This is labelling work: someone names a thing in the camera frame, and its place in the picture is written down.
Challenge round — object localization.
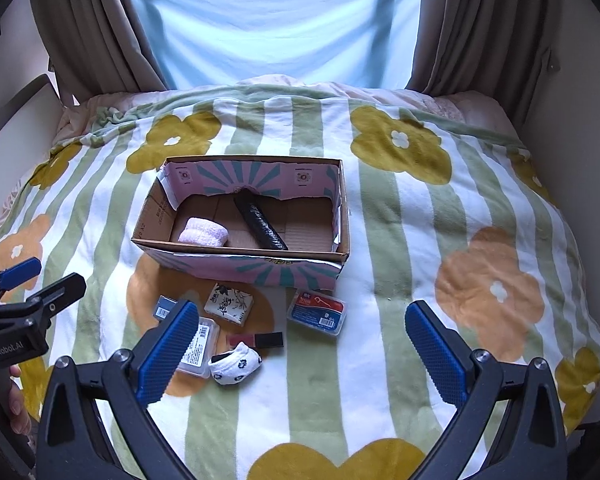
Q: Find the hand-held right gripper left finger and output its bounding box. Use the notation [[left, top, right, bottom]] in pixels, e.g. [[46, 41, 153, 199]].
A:
[[36, 299, 203, 480]]

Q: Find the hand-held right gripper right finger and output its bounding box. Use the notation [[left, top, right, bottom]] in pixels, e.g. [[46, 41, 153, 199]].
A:
[[404, 300, 568, 480]]

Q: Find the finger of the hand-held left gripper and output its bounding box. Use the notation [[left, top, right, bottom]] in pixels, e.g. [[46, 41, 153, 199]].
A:
[[25, 273, 87, 328], [0, 257, 43, 307]]

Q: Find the clear plastic box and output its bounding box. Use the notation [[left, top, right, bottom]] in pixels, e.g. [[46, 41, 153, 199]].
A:
[[176, 317, 222, 378]]

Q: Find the small blue box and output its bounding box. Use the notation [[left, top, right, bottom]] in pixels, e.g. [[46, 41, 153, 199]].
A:
[[154, 296, 181, 323]]

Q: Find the white printed sock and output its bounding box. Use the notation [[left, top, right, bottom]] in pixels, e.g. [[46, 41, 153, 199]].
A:
[[208, 341, 262, 387]]

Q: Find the floral tissue pack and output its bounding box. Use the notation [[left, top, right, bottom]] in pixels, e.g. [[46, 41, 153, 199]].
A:
[[202, 282, 257, 323]]

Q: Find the maroon and black case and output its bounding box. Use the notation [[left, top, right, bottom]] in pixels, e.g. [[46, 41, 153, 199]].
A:
[[225, 332, 285, 353]]

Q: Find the printed cardboard box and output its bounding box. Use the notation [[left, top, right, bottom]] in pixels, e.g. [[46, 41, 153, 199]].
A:
[[131, 156, 352, 293]]

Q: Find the red and blue floss box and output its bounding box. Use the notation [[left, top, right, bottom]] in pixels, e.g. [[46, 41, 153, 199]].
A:
[[286, 288, 347, 337]]

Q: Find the person's left hand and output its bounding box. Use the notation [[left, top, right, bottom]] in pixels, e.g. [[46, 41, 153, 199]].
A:
[[0, 364, 25, 417]]

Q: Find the striped floral blanket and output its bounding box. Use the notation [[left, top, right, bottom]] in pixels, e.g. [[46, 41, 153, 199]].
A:
[[0, 85, 600, 480]]

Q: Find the black rolled cloth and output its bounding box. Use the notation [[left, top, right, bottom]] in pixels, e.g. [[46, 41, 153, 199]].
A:
[[232, 190, 289, 252]]

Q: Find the beige curtain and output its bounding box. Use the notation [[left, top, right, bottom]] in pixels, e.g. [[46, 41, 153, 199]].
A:
[[27, 0, 168, 106], [405, 0, 561, 98]]

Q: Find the light blue sheer curtain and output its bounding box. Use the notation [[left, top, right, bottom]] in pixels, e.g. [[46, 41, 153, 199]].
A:
[[125, 0, 426, 92]]

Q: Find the white bed frame panel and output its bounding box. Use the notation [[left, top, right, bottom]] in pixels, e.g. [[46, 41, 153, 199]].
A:
[[0, 74, 63, 241]]

